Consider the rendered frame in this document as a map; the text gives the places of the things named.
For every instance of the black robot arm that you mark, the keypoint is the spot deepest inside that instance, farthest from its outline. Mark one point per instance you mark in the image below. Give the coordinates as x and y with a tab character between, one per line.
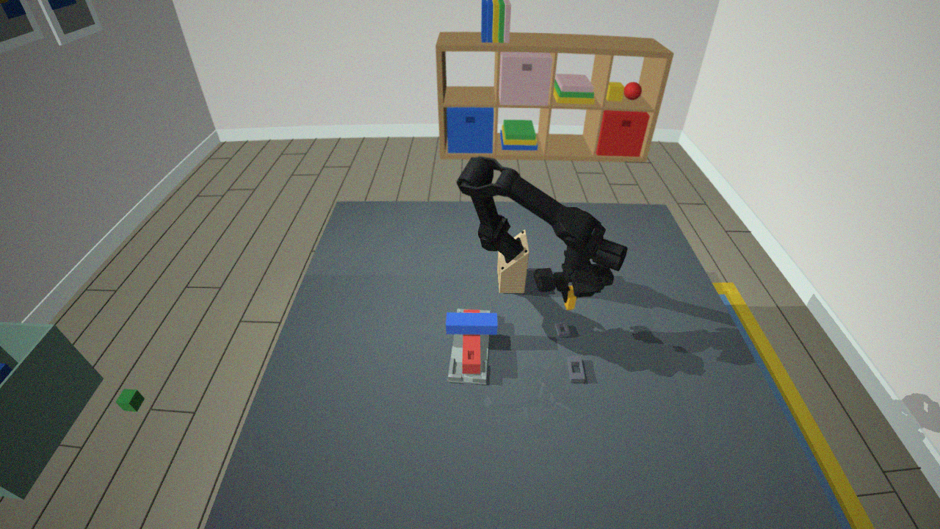
571	224

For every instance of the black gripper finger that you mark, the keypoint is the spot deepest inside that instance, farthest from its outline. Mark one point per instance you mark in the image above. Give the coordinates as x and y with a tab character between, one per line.
564	293

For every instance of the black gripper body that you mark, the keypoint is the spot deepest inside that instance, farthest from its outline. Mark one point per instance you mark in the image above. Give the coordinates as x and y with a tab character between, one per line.
547	281

